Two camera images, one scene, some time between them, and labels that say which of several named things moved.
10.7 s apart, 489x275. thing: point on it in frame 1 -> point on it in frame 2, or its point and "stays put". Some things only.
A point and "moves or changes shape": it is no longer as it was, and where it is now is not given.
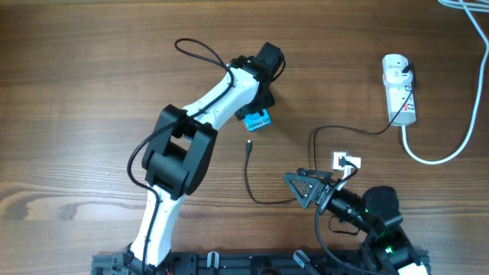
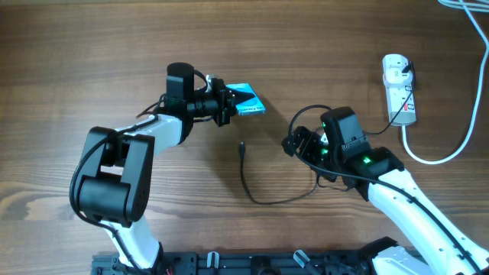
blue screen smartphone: x=254 y=121 moves or changes shape
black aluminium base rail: x=246 y=263 stays put
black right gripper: x=320 y=191 -> x=312 y=140
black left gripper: x=268 y=101 -> x=226 y=101
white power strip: x=399 y=86 stays put
